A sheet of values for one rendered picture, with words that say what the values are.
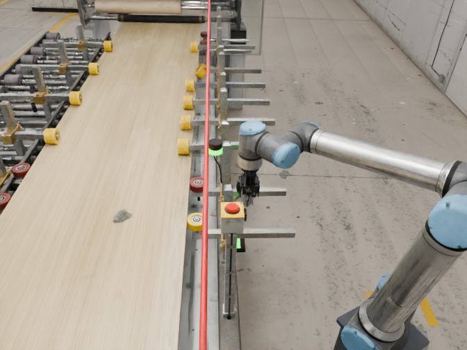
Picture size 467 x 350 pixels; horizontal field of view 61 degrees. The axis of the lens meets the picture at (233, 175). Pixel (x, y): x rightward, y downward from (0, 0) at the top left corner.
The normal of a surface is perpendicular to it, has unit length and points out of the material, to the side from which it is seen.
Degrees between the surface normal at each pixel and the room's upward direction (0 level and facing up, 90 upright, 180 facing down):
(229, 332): 0
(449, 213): 83
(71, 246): 0
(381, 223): 0
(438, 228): 83
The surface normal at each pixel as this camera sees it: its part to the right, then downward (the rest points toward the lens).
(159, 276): 0.03, -0.80
